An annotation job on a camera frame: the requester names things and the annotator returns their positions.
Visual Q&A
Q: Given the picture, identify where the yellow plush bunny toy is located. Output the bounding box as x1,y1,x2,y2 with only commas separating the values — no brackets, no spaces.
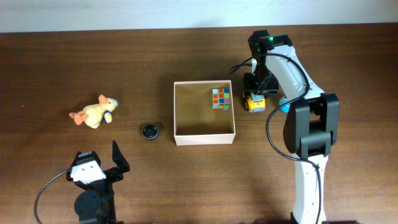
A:
69,95,119,129

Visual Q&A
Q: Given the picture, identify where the small black round wheel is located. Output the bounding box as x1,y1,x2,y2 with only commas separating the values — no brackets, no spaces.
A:
141,124,159,140

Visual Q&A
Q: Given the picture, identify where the colourful puzzle cube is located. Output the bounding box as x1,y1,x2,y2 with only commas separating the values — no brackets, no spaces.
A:
212,88,231,111

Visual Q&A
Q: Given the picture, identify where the blue white toy ball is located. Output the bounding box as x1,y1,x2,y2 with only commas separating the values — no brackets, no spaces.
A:
278,96,292,113

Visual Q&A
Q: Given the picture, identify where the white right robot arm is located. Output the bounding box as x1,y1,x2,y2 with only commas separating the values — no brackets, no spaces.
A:
243,30,340,223

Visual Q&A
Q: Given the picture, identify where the yellow grey toy truck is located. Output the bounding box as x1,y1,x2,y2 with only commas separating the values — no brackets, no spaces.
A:
244,92,266,113

